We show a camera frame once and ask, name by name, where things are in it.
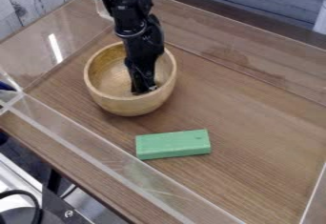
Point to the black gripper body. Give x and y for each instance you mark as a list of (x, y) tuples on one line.
[(144, 39)]

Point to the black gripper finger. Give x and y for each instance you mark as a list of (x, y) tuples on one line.
[(144, 81), (133, 74)]

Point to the brown wooden bowl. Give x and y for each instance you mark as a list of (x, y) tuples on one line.
[(109, 82)]

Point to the green rectangular block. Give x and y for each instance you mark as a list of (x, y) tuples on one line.
[(173, 144)]

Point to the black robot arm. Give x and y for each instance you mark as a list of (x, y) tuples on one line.
[(130, 8)]

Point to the black metal table leg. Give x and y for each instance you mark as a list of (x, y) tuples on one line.
[(54, 182)]

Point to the clear acrylic corner bracket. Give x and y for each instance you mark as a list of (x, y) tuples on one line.
[(102, 11)]

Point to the clear acrylic front wall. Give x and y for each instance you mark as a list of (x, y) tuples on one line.
[(89, 142)]

